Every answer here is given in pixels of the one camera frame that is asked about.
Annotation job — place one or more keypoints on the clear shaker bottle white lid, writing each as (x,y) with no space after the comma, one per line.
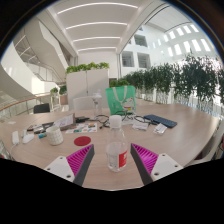
(97,104)

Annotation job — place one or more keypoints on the white computer mouse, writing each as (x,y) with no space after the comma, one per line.
(28,138)

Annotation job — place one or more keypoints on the white paper sheet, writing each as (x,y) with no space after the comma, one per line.
(11,122)

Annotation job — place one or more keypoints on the green plant on white stand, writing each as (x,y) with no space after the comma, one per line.
(54,90)

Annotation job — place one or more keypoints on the teal marker pen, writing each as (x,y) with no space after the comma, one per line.
(42,135)

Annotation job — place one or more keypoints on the black notebook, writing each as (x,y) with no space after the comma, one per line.
(45,126)

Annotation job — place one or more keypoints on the black power adapter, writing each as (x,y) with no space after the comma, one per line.
(81,119)

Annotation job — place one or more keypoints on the flat round red coaster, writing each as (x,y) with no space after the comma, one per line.
(82,140)

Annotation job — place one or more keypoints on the colourful sticker sheet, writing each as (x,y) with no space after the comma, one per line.
(81,127)

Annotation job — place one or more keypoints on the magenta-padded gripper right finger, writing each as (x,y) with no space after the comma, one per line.
(146,160)

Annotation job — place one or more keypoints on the small grey oval device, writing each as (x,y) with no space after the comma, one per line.
(24,132)

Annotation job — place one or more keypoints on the green tote bag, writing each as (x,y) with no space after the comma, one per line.
(121,100)

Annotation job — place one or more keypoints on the white cabinet with plants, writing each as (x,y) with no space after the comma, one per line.
(87,85)

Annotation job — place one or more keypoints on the small black red box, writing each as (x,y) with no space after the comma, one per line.
(30,127)

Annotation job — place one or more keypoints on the black chair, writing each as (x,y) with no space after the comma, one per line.
(41,108)

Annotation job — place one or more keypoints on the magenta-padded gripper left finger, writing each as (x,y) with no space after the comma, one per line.
(78,160)

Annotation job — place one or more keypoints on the white checked mug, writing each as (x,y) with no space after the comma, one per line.
(54,135)

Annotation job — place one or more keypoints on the white chair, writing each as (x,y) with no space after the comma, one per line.
(83,102)

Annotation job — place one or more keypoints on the brown planter with plant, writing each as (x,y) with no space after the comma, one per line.
(63,96)

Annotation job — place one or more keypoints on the clear water bottle red label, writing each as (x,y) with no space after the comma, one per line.
(116,151)

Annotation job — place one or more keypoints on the row of green hedge plants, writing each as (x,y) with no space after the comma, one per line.
(180,80)

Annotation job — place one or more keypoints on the small clear white pack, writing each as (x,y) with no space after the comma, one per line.
(160,128)

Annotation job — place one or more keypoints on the open paper booklet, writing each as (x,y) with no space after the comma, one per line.
(65,121)

